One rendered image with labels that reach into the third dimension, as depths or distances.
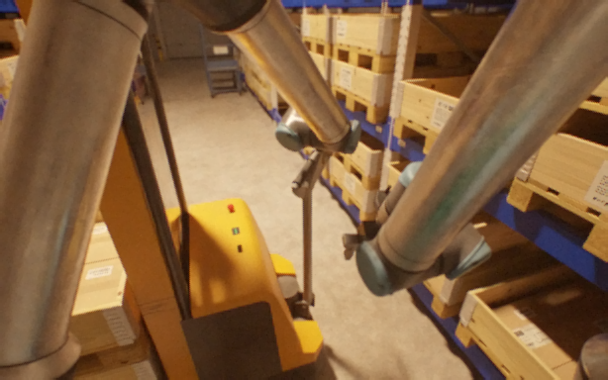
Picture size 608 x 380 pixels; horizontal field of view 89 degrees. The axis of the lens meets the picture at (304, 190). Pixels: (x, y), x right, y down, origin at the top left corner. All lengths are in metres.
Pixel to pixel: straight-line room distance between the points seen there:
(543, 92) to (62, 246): 0.49
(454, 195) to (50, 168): 0.43
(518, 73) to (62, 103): 0.43
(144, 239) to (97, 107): 0.82
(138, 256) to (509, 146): 1.15
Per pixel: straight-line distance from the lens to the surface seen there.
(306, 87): 0.57
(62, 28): 0.45
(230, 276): 1.45
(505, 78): 0.30
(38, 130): 0.43
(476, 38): 2.73
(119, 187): 1.11
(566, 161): 1.41
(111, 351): 1.54
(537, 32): 0.29
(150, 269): 1.29
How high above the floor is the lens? 1.90
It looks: 30 degrees down
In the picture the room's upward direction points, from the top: 1 degrees counter-clockwise
